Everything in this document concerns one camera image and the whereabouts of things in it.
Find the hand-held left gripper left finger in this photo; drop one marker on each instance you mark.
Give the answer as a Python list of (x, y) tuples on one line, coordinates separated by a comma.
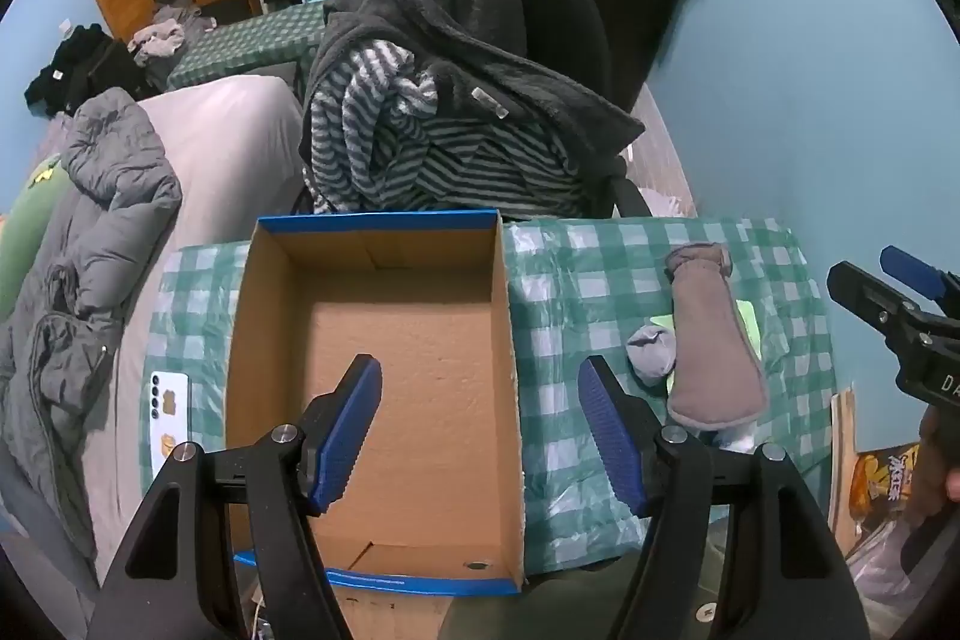
[(345, 437)]

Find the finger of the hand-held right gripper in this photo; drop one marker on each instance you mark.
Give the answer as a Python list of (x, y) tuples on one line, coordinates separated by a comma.
[(862, 291), (911, 269)]

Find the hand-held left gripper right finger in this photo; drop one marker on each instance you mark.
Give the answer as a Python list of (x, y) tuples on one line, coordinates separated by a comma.
[(607, 430)]

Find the small grey sock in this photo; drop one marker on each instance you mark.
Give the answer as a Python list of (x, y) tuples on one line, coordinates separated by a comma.
[(651, 351)]

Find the lime green cloth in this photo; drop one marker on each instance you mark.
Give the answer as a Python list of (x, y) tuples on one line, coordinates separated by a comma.
[(748, 321)]

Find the cardboard box blue rim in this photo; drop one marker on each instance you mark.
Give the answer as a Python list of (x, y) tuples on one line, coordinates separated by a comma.
[(420, 340)]

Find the long grey-brown sock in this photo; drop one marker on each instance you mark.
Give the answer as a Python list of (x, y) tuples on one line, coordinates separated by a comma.
[(709, 347)]

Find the person's right hand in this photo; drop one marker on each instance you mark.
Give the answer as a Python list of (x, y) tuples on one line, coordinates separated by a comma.
[(937, 460)]

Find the orange snack bag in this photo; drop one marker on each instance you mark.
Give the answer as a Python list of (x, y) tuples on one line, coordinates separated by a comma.
[(881, 482)]

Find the thin wooden board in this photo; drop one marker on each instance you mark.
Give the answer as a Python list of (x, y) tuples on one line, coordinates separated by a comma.
[(841, 460)]

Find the green checked plastic tablecloth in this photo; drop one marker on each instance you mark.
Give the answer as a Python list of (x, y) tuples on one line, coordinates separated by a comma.
[(585, 280)]

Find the white smartphone with stickers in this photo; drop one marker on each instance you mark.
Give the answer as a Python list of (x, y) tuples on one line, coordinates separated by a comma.
[(169, 415)]

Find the clear plastic bag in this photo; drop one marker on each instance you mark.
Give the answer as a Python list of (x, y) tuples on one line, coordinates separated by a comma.
[(881, 572)]

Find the grey striped fleece garment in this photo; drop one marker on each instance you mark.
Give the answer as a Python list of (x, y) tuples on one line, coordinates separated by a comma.
[(465, 160)]

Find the bed with pale grey sheet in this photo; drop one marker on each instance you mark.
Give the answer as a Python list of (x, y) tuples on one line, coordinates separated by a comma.
[(225, 145)]

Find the grey puffer jacket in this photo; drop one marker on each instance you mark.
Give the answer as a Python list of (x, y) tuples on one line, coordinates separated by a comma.
[(97, 197)]

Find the green plush pillow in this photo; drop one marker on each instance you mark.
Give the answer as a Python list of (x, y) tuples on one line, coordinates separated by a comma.
[(22, 235)]

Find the black office chair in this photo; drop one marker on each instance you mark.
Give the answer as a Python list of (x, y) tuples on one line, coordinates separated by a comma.
[(562, 25)]

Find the green checked covered table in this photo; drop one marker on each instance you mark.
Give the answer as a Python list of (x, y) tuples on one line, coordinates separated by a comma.
[(247, 40)]

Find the grey clothes pile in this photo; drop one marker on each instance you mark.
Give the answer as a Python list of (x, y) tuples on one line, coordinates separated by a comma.
[(161, 36)]

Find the black clothes pile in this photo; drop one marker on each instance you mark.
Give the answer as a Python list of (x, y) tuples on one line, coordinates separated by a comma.
[(82, 63)]

